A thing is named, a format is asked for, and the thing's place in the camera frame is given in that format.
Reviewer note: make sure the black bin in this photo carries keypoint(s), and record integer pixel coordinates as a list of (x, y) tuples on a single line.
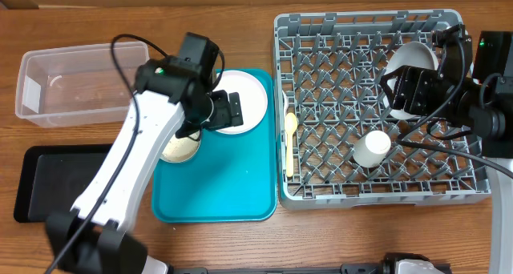
[(52, 177)]

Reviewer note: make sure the white plastic fork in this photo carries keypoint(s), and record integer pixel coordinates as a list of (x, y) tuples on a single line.
[(285, 103)]

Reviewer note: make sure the grey bowl with rice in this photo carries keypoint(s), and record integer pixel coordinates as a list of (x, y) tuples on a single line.
[(180, 150)]

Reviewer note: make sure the yellow plastic spoon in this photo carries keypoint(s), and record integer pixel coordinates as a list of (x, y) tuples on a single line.
[(290, 130)]

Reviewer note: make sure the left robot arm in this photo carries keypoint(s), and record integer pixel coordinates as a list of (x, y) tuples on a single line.
[(175, 96)]

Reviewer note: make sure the teal plastic tray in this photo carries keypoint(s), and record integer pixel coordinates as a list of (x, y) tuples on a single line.
[(231, 178)]

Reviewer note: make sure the grey dishwasher rack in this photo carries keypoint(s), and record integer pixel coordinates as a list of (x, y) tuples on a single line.
[(329, 65)]

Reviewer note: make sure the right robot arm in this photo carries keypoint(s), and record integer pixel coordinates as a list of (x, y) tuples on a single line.
[(471, 88)]

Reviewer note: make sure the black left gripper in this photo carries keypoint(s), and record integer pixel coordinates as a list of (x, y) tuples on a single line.
[(226, 114)]

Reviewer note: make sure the clear plastic bin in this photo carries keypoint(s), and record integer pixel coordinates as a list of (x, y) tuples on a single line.
[(70, 86)]

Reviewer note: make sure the grey plate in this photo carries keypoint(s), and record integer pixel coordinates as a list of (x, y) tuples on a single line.
[(410, 54)]

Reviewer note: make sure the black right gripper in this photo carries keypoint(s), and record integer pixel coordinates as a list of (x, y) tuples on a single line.
[(411, 82)]

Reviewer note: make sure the white paper cup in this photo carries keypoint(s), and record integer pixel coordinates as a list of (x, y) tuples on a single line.
[(371, 149)]

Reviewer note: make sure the pink rimmed white plate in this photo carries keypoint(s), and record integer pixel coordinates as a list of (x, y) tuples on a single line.
[(253, 99)]

